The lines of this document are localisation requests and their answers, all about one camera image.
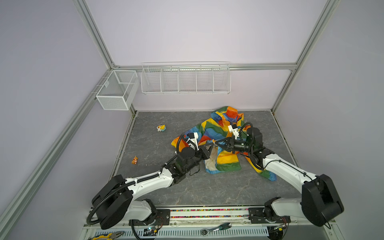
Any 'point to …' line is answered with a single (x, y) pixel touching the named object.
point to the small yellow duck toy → (161, 128)
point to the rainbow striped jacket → (224, 123)
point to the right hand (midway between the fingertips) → (216, 143)
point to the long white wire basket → (204, 77)
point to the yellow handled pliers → (107, 236)
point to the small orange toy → (134, 161)
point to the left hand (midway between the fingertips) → (215, 147)
